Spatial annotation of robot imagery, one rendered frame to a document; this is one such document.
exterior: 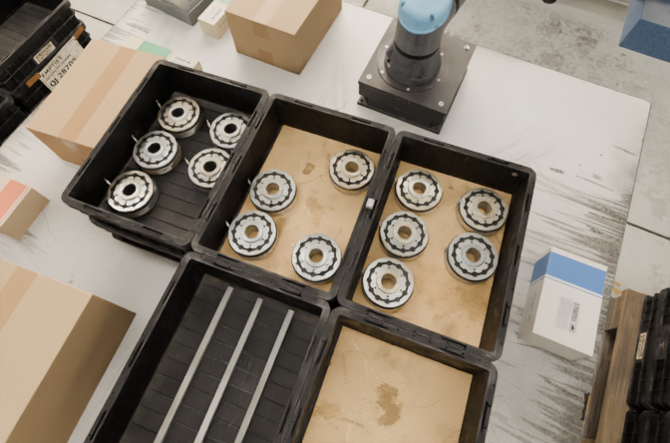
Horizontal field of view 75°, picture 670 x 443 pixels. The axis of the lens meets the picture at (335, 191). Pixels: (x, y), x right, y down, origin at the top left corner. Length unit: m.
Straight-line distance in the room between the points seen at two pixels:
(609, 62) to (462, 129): 1.51
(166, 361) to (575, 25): 2.49
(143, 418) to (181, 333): 0.16
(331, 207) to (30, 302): 0.61
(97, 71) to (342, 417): 1.01
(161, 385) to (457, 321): 0.58
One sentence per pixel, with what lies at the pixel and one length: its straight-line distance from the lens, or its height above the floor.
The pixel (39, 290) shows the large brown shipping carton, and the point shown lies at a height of 0.90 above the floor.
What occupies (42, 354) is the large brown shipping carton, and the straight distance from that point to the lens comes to 0.99.
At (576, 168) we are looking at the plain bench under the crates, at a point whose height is 0.70.
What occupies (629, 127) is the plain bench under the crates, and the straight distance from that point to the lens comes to 1.48.
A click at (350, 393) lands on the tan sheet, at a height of 0.83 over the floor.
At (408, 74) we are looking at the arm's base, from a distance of 1.19.
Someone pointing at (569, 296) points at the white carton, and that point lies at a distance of 1.08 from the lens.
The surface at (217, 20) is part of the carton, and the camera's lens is 1.48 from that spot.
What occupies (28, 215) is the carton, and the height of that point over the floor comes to 0.73.
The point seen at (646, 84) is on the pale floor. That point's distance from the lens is 2.69.
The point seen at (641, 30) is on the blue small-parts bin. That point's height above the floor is 1.11.
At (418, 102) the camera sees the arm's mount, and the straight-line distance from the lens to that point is 1.19.
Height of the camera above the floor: 1.73
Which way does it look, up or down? 64 degrees down
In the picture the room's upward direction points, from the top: 2 degrees counter-clockwise
